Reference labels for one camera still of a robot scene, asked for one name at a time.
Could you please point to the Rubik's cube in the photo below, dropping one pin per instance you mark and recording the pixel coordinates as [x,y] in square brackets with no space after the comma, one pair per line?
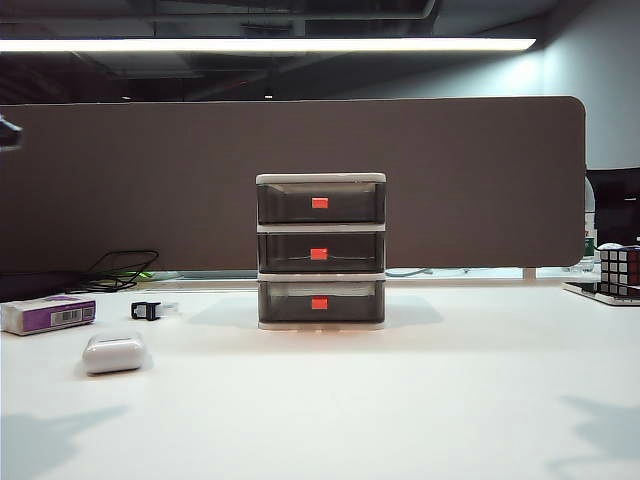
[620,270]

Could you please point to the white drawer cabinet frame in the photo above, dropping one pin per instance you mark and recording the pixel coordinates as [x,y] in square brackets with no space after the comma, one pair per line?
[320,177]

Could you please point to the white flat tray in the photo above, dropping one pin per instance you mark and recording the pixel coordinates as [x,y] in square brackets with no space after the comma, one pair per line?
[582,289]

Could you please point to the white earphone case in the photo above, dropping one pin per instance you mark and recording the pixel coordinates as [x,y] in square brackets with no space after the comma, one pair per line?
[112,355]

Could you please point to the long ceiling light strip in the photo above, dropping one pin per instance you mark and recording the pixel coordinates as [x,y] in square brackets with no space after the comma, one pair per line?
[250,45]

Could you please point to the small black clip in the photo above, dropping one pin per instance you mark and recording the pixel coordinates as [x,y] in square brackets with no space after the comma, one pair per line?
[142,311]

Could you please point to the purple and white box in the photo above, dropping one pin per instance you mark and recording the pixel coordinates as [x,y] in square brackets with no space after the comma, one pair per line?
[35,315]

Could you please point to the black monitor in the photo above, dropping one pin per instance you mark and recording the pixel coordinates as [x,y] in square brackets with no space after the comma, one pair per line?
[617,205]

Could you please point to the clear plastic bottle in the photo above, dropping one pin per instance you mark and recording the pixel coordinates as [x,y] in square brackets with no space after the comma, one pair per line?
[590,245]

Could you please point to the brown desk partition panel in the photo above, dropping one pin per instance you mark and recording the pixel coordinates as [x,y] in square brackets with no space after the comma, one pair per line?
[150,175]

